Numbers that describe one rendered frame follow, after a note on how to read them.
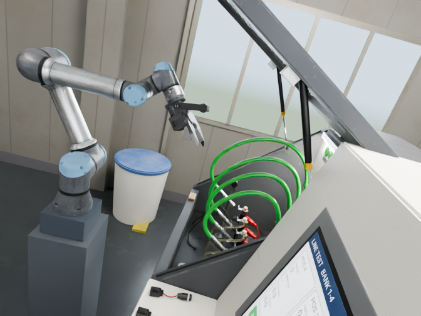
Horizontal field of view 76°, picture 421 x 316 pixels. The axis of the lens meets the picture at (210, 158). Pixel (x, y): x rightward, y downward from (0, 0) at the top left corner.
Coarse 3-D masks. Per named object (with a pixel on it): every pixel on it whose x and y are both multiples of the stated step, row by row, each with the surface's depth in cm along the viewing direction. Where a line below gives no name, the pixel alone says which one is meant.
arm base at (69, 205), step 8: (64, 192) 108; (88, 192) 115; (56, 200) 112; (64, 200) 109; (72, 200) 110; (80, 200) 112; (88, 200) 115; (56, 208) 110; (64, 208) 110; (72, 208) 110; (80, 208) 113; (88, 208) 116
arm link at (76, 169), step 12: (72, 156) 109; (84, 156) 111; (60, 168) 106; (72, 168) 104; (84, 168) 107; (96, 168) 118; (60, 180) 108; (72, 180) 106; (84, 180) 109; (72, 192) 109
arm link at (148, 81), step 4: (148, 76) 108; (144, 80) 107; (148, 80) 107; (152, 80) 106; (148, 84) 105; (152, 84) 106; (152, 88) 107; (156, 88) 107; (152, 92) 107; (156, 92) 109; (152, 96) 111
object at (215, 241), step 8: (240, 192) 81; (248, 192) 80; (256, 192) 80; (264, 192) 80; (224, 200) 82; (272, 200) 80; (208, 216) 85; (280, 216) 82; (208, 232) 88; (216, 240) 88; (224, 248) 89
